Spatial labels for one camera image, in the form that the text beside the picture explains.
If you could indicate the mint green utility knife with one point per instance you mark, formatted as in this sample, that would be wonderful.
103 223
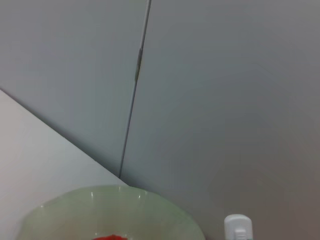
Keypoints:
237 225

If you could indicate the green glass fruit plate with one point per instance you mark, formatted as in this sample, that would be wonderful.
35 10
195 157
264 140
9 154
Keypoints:
112 212

